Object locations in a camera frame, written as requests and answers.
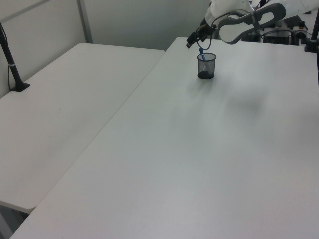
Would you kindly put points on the grey device with black knob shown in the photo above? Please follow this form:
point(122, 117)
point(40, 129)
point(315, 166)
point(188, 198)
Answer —
point(299, 30)

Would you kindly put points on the black mesh pen cup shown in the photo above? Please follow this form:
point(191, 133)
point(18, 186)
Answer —
point(206, 73)

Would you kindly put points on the black camera stand pole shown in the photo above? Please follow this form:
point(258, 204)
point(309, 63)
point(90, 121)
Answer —
point(314, 32)
point(15, 72)

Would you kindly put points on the white side table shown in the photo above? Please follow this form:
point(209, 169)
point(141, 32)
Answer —
point(62, 112)

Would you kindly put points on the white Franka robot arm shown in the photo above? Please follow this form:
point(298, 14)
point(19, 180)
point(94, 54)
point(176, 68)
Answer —
point(231, 32)

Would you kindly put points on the blue white marker pen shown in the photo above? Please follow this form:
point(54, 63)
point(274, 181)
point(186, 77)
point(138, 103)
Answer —
point(202, 55)

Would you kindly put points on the black electronics box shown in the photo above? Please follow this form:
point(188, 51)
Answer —
point(277, 36)

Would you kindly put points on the grey partition post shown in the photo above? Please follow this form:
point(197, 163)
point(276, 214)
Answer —
point(85, 22)

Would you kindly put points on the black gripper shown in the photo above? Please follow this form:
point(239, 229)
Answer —
point(203, 30)

